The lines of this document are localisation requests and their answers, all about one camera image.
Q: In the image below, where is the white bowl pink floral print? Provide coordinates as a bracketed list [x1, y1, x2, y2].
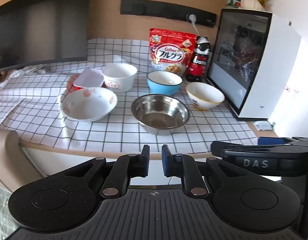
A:
[60, 87, 118, 123]

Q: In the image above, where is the black wall socket rail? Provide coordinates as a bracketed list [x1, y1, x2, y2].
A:
[120, 0, 217, 28]

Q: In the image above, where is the stainless steel bowl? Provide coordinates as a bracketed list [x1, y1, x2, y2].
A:
[131, 94, 190, 136]

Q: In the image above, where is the deep white bowl red print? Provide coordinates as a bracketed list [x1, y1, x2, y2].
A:
[101, 63, 138, 93]

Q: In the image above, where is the green patterned cloth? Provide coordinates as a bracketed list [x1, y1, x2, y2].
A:
[0, 184, 19, 240]

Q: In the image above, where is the black flat screen television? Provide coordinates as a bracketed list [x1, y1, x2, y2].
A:
[0, 0, 92, 74]

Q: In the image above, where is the white vase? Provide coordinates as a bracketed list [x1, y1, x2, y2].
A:
[240, 0, 265, 12]

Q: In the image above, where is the small grey packet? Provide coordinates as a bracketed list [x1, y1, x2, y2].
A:
[252, 120, 277, 131]

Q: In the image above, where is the white bowl yellow rim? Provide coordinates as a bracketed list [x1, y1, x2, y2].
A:
[185, 82, 225, 112]

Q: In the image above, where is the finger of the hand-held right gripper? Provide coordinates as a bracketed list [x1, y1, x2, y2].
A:
[258, 136, 308, 146]
[211, 141, 308, 159]

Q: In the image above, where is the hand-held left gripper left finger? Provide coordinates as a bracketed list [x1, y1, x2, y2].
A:
[60, 144, 150, 198]

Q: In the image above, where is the red cereal bag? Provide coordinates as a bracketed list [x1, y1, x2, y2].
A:
[149, 28, 197, 78]

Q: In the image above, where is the white plug with cable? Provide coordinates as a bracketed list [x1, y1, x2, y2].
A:
[186, 13, 202, 39]

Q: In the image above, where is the blue bowl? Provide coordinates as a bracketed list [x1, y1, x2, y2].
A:
[147, 70, 183, 96]

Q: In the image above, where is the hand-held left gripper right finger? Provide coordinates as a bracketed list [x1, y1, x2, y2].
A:
[161, 144, 247, 198]

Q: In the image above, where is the white checkered tablecloth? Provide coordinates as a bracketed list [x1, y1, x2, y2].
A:
[0, 37, 259, 160]

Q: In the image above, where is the panda cap soda bottle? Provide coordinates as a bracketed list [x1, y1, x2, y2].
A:
[185, 36, 210, 83]

